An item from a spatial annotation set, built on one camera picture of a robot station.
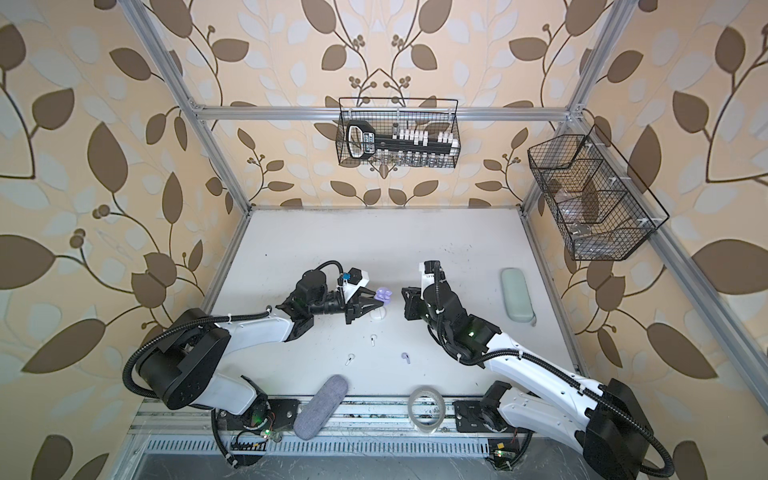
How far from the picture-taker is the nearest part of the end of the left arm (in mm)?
735

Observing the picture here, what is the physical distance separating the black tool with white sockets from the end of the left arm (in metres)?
0.42

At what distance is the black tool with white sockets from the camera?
82cm
